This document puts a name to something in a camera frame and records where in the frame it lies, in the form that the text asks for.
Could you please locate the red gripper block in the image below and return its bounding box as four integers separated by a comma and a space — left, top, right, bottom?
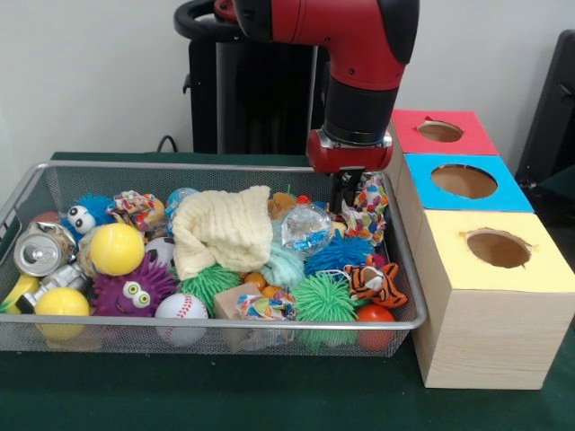
305, 128, 394, 213

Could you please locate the wooden box with three holes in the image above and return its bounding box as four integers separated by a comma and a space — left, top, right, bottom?
379, 109, 575, 390

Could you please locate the tiger plush toy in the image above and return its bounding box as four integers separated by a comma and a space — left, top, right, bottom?
343, 261, 409, 310

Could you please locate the green spiky rubber ball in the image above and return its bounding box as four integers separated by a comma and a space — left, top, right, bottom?
291, 273, 358, 322

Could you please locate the cream waffle cloth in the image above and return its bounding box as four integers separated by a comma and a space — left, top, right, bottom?
172, 185, 274, 280

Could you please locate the white baseball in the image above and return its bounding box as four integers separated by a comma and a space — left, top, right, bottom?
155, 293, 209, 347

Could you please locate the green cloth on side table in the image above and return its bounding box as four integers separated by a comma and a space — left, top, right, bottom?
536, 168, 575, 216

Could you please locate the yellow tennis ball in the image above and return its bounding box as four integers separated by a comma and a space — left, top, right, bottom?
89, 223, 146, 277

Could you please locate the purple spiky monster toy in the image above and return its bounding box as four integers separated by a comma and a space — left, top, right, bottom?
92, 253, 179, 318

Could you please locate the plain yellow ball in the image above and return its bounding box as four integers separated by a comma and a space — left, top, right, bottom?
34, 287, 91, 340

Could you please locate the crushed silver drink can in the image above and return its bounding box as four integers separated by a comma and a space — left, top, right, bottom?
13, 223, 78, 277

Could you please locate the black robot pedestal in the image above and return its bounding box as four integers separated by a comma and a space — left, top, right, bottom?
173, 0, 333, 156

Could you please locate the black cable loop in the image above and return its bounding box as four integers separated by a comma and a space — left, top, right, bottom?
155, 134, 181, 154

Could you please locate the wire mesh bin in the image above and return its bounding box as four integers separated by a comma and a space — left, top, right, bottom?
0, 160, 428, 358

